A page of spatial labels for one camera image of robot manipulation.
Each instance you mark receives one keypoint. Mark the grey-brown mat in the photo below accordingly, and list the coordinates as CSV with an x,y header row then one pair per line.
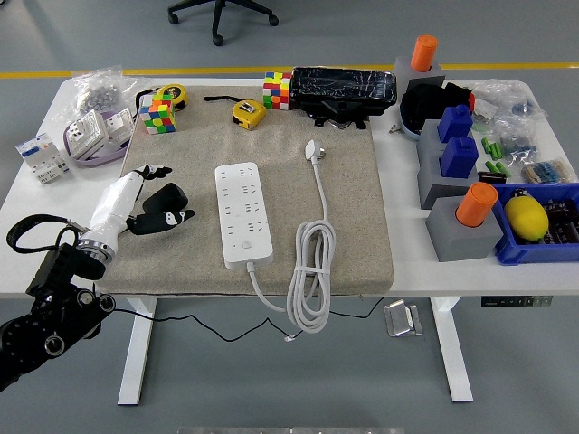
x,y
344,203

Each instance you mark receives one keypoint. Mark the clear bag of resistors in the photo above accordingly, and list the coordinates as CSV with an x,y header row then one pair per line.
x,y
545,172

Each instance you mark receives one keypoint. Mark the black wrapped device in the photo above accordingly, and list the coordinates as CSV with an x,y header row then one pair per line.
x,y
339,88

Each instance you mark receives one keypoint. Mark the blue plastic bin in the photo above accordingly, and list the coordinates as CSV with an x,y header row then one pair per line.
x,y
520,253

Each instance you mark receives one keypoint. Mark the black office chair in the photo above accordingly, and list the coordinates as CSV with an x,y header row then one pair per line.
x,y
218,18

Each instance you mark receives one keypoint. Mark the clear bag blue components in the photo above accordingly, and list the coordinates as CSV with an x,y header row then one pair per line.
x,y
518,140

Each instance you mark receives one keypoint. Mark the orange cylinder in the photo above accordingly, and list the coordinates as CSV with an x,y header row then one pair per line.
x,y
475,205
424,52

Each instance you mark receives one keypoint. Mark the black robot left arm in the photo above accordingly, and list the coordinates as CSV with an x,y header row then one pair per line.
x,y
54,312

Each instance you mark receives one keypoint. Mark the dark capacitors heap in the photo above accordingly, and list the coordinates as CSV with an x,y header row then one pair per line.
x,y
563,221

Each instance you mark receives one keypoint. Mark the clear bag of connectors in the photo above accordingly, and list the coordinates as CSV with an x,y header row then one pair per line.
x,y
506,97

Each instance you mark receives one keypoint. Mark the white switch panel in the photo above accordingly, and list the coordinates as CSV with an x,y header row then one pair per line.
x,y
120,124

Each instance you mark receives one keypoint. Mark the white power strip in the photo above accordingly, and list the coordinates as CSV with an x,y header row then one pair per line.
x,y
242,217

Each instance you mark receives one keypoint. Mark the white circuit breaker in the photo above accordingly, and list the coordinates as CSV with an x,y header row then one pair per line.
x,y
40,158

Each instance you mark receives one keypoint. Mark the silver metal bracket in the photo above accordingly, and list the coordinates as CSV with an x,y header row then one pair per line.
x,y
400,318

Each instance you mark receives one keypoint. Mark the small red object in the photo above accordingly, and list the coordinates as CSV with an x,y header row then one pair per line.
x,y
471,101

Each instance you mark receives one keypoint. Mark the clear bag of screws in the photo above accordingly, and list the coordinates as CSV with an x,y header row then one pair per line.
x,y
97,92

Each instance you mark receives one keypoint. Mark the small penguin toy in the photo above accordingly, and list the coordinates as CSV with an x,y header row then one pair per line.
x,y
520,194

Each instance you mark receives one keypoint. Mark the purple basket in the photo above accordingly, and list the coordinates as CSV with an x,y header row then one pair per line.
x,y
97,162

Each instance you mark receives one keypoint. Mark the white table leg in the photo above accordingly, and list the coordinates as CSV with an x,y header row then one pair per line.
x,y
454,352
138,352

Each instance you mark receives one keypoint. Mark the table control panel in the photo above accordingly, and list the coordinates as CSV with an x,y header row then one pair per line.
x,y
515,301

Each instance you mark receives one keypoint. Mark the yellow black tape measure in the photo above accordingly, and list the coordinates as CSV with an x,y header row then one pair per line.
x,y
179,92

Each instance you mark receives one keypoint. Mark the light blue bowl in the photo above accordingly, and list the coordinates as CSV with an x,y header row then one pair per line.
x,y
409,131

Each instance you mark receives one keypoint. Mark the black cloth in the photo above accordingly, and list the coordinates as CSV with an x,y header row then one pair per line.
x,y
420,101

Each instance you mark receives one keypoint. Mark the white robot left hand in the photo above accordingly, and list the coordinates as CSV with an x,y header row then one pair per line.
x,y
111,208

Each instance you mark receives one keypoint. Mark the green battery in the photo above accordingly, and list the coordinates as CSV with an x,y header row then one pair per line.
x,y
492,150
491,165
502,168
486,144
498,150

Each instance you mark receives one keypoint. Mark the blue block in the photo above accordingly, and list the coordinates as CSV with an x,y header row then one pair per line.
x,y
454,124
459,158

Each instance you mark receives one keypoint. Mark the colourful puzzle cube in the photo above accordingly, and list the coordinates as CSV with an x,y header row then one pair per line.
x,y
157,118
277,90

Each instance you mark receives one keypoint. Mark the yellow lemon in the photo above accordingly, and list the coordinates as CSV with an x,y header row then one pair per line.
x,y
527,219

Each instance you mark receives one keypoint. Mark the small metal clip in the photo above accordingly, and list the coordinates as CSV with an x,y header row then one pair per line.
x,y
395,129

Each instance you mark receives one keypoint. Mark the black electronic module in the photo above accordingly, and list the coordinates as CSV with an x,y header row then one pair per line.
x,y
490,176

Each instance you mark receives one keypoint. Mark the black plug adapter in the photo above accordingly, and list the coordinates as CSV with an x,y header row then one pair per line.
x,y
165,196

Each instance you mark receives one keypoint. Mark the grey block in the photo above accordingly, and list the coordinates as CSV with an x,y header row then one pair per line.
x,y
452,239
402,68
427,138
429,185

